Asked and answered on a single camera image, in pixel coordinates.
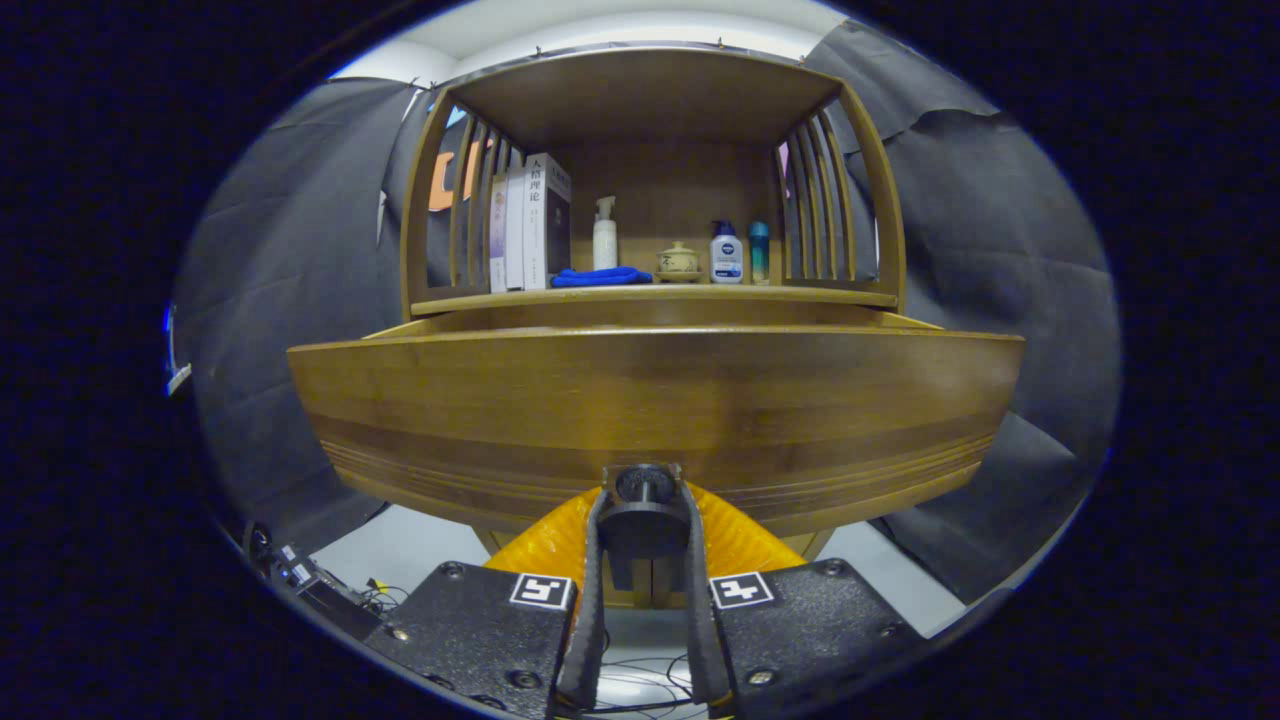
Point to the grey book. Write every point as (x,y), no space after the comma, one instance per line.
(540,220)

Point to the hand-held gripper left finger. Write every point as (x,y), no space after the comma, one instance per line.
(592,600)

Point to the purple and white book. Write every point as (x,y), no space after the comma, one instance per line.
(498,235)

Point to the white pump bottle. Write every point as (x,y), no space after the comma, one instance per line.
(605,245)

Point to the wooden countertop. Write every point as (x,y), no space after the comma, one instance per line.
(700,293)

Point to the blue folded cloth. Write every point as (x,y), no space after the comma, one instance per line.
(600,277)

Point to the teal bottle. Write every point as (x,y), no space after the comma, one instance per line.
(759,255)

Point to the wooden cabinet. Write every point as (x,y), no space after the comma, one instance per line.
(650,100)

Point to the wooden drawer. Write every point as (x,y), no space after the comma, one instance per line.
(650,400)

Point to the beige lidded ceramic teacup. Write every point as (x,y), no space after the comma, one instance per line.
(678,263)

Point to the white bottle with blue cap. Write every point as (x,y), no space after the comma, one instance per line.
(726,255)

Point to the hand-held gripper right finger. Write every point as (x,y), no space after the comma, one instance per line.
(700,620)

